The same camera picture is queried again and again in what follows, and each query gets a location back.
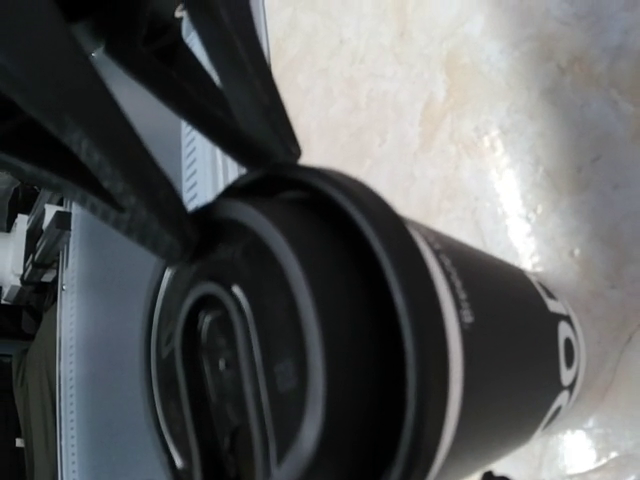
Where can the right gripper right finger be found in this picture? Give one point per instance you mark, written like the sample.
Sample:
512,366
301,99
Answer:
256,131

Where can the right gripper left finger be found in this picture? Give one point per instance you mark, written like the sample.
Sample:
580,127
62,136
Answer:
61,129

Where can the black plastic cup lid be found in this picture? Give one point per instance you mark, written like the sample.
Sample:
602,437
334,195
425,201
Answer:
303,340

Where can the black paper coffee cup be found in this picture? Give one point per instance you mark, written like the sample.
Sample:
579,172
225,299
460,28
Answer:
515,354

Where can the aluminium front rail frame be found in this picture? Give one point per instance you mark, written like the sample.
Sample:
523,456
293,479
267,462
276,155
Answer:
107,418

